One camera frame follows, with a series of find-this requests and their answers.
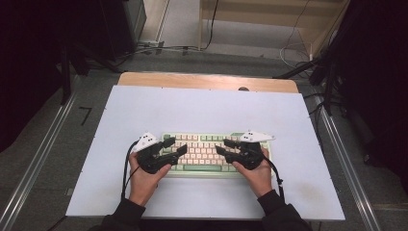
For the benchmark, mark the wooden shelf unit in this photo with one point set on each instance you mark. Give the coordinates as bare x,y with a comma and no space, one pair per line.
256,12

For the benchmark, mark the white table board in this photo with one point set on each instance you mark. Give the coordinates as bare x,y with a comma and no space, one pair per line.
205,109

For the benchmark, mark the black metal stand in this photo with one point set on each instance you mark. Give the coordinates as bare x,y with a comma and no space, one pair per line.
327,96
66,80

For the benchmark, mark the dark cabinet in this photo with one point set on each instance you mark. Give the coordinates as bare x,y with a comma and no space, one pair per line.
128,25

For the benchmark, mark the dark round table grommet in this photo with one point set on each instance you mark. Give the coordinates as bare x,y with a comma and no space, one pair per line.
243,89

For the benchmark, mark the wooden table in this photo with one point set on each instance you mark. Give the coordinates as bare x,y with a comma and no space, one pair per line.
192,82

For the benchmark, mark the green and pink keyboard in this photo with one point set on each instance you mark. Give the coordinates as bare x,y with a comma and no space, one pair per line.
202,152

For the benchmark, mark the aluminium floor rail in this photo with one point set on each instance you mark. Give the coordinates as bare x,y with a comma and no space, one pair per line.
345,160
38,160

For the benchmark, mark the person's right hand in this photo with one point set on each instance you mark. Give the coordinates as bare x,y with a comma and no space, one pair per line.
258,179

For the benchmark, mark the black curtain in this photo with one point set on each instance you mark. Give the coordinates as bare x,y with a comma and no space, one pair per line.
378,80
25,64

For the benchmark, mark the person's left hand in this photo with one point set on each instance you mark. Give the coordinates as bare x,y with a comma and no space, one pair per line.
142,184

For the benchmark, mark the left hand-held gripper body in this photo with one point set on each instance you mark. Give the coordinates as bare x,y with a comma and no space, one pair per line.
150,159

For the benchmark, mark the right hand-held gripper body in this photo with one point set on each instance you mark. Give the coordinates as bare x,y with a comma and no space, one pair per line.
250,154

